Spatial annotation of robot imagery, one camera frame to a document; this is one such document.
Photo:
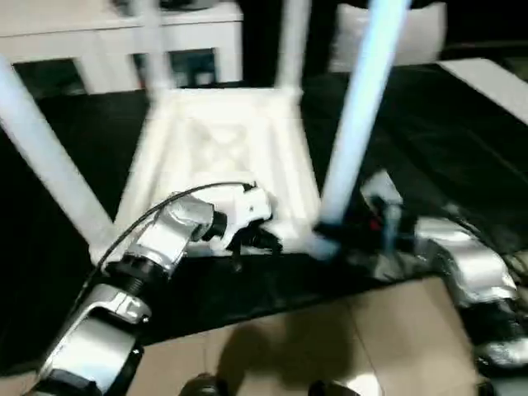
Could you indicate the white plastic table top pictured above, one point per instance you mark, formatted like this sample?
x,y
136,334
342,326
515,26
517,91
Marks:
x,y
223,140

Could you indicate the white plastic table leg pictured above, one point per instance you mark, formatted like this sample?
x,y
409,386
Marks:
x,y
293,45
49,157
153,45
363,107

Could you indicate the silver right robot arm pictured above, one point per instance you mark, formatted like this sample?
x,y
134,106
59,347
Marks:
x,y
470,264

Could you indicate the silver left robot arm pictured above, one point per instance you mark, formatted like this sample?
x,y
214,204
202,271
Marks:
x,y
157,247

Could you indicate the black table mat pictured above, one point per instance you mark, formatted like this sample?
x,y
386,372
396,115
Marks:
x,y
429,140

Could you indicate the black robot foot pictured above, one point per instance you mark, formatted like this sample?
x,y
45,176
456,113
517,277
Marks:
x,y
334,389
205,388

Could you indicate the white flat sheet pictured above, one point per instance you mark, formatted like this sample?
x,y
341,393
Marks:
x,y
487,87

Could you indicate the black tall cabinet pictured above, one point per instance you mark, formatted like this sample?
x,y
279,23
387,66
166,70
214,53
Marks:
x,y
260,41

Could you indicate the light grey cushion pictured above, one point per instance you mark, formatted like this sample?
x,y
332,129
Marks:
x,y
421,37

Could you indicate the white glass-door cabinet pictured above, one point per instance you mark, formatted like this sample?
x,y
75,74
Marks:
x,y
74,37

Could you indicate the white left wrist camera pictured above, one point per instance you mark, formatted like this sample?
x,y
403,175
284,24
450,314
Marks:
x,y
247,208

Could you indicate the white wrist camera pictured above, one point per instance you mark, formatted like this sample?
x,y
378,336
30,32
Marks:
x,y
381,194
247,208

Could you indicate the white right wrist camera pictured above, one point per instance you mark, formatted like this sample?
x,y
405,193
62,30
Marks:
x,y
381,194

